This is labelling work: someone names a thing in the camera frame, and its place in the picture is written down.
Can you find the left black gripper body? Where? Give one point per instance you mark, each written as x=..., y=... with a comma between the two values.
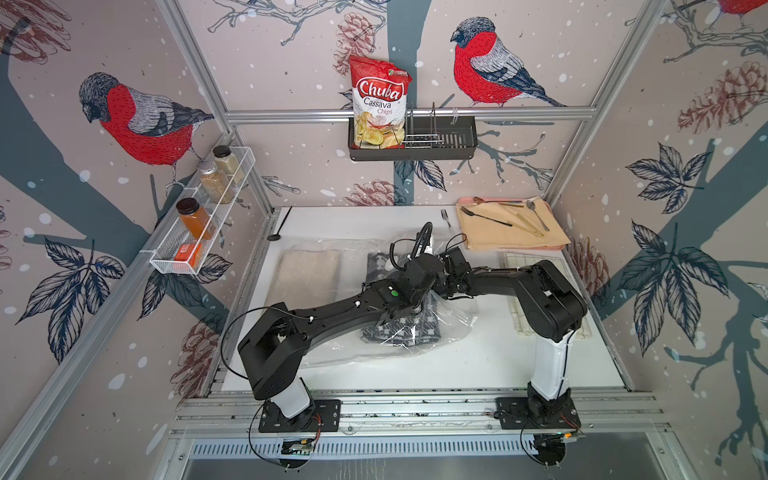
x=436, y=283

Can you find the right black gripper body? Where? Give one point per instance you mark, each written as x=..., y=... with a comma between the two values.
x=449, y=290

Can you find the cream checked cloth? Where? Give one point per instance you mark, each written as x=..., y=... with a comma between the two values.
x=520, y=259

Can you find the clear plastic vacuum bag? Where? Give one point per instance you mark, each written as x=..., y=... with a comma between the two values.
x=455, y=321

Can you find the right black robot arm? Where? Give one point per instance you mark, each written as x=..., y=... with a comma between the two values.
x=553, y=309

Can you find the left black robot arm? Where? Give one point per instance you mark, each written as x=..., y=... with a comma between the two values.
x=272, y=350

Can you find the black white patterned scarf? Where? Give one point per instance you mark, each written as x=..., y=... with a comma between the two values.
x=420, y=328

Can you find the red Chuba chips bag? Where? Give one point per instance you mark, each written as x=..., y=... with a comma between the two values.
x=379, y=96

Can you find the silver fork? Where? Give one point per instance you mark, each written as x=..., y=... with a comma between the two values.
x=445, y=217

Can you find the gold cutlery piece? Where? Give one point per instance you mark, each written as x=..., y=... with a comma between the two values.
x=522, y=222

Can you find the silver spoon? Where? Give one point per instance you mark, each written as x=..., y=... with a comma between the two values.
x=531, y=205

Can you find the black spoon at edge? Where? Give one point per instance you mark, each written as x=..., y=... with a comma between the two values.
x=276, y=236

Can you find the tan spice jar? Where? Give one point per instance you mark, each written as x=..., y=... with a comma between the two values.
x=215, y=183

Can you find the pale green spice jar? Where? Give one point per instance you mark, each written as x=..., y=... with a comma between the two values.
x=228, y=163

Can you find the orange spice jar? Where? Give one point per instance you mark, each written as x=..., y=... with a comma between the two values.
x=195, y=218

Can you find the small orange box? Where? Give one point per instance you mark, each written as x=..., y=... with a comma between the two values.
x=189, y=254

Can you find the black wall basket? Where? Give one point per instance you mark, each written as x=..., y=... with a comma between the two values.
x=422, y=136

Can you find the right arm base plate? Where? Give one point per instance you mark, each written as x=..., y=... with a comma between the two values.
x=518, y=413

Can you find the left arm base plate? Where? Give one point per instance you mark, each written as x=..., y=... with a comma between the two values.
x=322, y=415

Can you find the clear acrylic wall shelf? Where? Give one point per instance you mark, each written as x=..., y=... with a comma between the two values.
x=162, y=257

